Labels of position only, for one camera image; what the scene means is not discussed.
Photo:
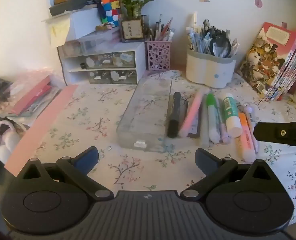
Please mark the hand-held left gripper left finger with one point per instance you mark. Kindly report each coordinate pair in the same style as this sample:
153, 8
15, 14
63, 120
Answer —
88, 158

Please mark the pink perforated pen holder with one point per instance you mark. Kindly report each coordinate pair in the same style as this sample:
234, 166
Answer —
158, 55

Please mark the white pen holder with pens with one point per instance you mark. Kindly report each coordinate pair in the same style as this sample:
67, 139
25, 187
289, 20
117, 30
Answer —
200, 40

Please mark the black oblong case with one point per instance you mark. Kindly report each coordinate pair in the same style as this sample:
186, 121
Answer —
73, 5

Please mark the bunch of mixed pens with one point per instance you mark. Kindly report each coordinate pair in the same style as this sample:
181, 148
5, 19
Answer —
160, 30

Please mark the black marker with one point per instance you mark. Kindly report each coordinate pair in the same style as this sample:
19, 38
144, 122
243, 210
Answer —
174, 120

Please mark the black magnifying glass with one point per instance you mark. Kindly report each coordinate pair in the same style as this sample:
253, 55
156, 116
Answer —
220, 46

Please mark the slim purple pen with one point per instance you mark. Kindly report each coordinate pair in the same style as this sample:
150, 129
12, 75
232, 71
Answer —
224, 136

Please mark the white pen holder grey rim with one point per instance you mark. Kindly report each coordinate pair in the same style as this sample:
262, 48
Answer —
208, 67

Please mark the illustrated cover comic book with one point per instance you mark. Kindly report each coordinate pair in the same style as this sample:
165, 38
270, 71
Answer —
265, 57

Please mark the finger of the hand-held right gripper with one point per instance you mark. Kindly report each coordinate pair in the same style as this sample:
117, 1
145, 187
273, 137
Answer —
275, 132

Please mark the pink highlighter pen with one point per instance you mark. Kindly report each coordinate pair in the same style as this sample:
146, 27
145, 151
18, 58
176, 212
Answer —
190, 115

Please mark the white glue stick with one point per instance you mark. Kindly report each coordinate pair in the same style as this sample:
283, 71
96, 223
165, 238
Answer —
231, 120

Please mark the clear plastic bag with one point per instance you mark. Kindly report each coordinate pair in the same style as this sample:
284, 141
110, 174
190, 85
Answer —
3, 105

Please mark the orange highlighter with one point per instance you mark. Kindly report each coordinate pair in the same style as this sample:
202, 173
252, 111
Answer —
245, 140

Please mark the pink flat box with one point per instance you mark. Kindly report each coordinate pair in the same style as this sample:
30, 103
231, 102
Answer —
31, 96

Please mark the white drawer organizer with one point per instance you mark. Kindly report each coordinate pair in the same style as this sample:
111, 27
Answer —
140, 57

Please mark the white cardboard box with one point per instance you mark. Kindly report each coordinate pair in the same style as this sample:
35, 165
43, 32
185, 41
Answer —
84, 25

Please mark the dark square plant pot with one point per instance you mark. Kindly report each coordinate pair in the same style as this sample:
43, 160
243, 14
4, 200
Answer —
131, 28

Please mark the colourful puzzle cube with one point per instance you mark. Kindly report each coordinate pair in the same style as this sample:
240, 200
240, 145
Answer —
110, 10

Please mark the white purple plush toy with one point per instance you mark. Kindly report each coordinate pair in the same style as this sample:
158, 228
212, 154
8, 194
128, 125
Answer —
5, 140

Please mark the clear plastic storage box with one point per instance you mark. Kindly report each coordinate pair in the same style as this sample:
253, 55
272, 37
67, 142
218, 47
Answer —
98, 42

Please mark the pale paper sheet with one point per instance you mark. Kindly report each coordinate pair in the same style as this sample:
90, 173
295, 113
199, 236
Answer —
59, 30

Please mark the green capped marker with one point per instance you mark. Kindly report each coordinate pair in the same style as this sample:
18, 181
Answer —
211, 102

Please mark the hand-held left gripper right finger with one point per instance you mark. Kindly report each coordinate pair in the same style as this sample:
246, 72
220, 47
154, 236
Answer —
205, 160

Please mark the translucent grey pen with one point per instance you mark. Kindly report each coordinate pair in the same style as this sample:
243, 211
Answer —
204, 130

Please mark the clear plastic pencil case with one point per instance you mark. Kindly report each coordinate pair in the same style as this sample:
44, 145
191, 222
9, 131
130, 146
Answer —
143, 110

